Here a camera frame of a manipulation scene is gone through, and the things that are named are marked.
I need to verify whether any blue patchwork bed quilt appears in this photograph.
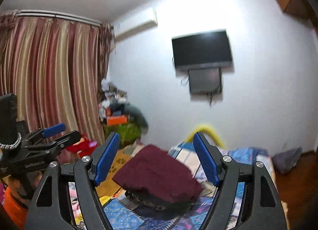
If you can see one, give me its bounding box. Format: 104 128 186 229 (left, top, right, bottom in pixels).
68 141 277 230

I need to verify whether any clutter pile in corner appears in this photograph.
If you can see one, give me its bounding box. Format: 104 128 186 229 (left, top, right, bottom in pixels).
98 79 149 148

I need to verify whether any red plush toy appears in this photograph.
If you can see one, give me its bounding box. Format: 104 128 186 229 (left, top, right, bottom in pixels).
66 135 98 158

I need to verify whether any striped pink curtain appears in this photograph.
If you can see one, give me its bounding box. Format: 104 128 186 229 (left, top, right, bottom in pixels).
1 11 113 143

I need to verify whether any grey box under television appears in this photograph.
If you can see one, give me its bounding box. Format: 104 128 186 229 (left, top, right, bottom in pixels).
188 68 222 94

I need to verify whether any tan cutout cloth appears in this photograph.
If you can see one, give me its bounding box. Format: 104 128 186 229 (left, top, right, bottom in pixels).
96 151 132 197

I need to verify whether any white air conditioner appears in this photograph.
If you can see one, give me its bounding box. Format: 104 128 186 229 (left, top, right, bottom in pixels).
114 8 158 42

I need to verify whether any black wall television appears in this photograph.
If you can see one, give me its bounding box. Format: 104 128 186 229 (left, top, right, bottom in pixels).
171 30 233 70

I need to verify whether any grey bag on floor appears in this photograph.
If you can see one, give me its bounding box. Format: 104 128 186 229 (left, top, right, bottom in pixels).
272 147 302 174

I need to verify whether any black patterned folded garment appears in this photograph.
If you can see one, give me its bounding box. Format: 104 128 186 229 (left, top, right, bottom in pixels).
125 185 203 212

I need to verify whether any yellow curved object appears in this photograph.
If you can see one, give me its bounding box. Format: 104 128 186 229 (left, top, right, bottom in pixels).
184 124 226 149

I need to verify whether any maroon button shirt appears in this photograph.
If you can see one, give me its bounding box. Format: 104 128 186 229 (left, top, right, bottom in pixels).
113 145 201 194

